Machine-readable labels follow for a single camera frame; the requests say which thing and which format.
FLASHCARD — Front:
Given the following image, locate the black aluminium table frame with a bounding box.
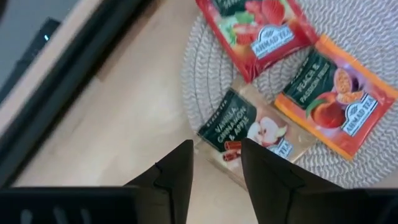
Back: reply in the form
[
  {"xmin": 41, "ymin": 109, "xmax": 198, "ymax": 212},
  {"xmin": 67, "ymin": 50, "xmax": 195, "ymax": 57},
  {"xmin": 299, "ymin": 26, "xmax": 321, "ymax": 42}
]
[{"xmin": 0, "ymin": 0, "xmax": 155, "ymax": 189}]

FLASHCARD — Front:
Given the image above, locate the group of red snack packets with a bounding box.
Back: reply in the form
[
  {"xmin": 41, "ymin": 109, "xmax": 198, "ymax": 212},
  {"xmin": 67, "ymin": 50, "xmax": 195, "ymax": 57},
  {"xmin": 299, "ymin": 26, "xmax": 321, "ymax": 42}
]
[{"xmin": 273, "ymin": 33, "xmax": 398, "ymax": 161}]

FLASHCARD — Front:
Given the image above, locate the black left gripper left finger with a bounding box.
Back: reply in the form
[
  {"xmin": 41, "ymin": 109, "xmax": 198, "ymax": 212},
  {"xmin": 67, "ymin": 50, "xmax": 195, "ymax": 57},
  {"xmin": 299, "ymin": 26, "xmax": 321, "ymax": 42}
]
[{"xmin": 124, "ymin": 139, "xmax": 194, "ymax": 224}]

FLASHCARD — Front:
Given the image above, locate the beige vanilla tea bag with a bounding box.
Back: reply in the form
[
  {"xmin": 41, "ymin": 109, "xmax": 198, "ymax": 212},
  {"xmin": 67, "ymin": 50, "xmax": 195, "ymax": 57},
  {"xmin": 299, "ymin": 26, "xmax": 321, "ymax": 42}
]
[{"xmin": 196, "ymin": 86, "xmax": 318, "ymax": 190}]

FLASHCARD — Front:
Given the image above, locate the black power strip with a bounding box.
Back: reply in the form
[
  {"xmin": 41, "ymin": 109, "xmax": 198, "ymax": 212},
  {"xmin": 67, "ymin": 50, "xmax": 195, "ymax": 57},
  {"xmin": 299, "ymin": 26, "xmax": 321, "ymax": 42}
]
[{"xmin": 0, "ymin": 17, "xmax": 62, "ymax": 105}]

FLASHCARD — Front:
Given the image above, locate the red strawberry tea bag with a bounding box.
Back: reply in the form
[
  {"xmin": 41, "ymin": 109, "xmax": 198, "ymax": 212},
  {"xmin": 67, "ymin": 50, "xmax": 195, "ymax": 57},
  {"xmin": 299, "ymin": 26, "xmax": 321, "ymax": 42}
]
[{"xmin": 195, "ymin": 0, "xmax": 320, "ymax": 84}]

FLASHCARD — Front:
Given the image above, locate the round woven white mat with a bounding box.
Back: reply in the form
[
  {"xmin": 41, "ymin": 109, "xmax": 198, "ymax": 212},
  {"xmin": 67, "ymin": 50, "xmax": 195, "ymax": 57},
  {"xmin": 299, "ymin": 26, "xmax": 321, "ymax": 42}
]
[{"xmin": 180, "ymin": 0, "xmax": 398, "ymax": 189}]

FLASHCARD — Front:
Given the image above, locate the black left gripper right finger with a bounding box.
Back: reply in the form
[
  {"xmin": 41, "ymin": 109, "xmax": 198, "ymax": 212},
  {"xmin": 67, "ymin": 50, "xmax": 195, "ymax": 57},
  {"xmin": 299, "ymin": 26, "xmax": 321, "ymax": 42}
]
[{"xmin": 241, "ymin": 138, "xmax": 346, "ymax": 224}]

